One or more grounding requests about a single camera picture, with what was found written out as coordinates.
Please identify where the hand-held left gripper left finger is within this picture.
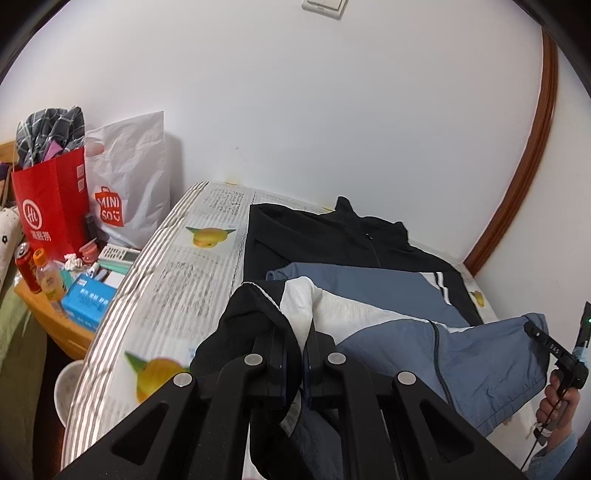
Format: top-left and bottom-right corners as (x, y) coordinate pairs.
(55, 330), (301, 480)

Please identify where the white flower-dotted quilt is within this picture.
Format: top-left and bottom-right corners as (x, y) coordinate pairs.
(0, 208), (26, 291)

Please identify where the white light switch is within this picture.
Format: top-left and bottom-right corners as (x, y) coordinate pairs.
(302, 0), (348, 19)

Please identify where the black cable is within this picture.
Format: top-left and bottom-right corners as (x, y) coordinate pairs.
(524, 383), (568, 472)

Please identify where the green blanket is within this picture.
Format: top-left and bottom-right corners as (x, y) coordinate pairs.
(0, 286), (49, 462)

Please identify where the white remote control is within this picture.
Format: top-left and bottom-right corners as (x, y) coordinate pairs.
(98, 244), (141, 266)

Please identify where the orange drink bottle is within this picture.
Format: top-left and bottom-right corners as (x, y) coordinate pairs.
(31, 248), (68, 303)

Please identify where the wooden nightstand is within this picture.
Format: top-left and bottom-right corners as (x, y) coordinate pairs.
(14, 277), (100, 361)

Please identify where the red soda can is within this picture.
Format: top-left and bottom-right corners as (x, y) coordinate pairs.
(15, 242), (42, 294)

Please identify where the red paper bag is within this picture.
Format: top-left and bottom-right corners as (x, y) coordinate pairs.
(11, 148), (93, 261)

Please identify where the grey plaid cloth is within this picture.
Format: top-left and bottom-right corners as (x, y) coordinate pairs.
(15, 106), (86, 169)

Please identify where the white bowl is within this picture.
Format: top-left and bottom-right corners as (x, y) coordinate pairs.
(54, 360), (86, 428)

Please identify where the brown wooden door frame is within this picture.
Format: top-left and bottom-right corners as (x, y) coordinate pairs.
(463, 28), (558, 280)

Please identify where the white plastic shopping bag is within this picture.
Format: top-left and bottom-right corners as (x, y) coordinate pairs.
(84, 111), (172, 250)

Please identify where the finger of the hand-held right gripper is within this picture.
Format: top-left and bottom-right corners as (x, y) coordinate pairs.
(524, 322), (552, 352)

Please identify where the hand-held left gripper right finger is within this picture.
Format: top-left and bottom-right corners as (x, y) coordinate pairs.
(302, 330), (529, 480)

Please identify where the person's right forearm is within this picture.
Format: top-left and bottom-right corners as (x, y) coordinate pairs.
(526, 431), (583, 480)

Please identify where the black white blue jacket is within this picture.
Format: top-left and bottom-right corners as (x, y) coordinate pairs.
(189, 196), (550, 480)

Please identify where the fruit-printed tablecloth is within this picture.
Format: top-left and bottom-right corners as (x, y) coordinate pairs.
(62, 181), (541, 480)

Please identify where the blue cardboard box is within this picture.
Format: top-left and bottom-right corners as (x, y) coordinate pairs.
(61, 273), (118, 332)

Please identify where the person's right hand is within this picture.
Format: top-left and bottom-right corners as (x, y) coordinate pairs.
(536, 375), (580, 437)

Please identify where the wooden headboard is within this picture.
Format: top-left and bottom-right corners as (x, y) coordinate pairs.
(0, 141), (19, 208)

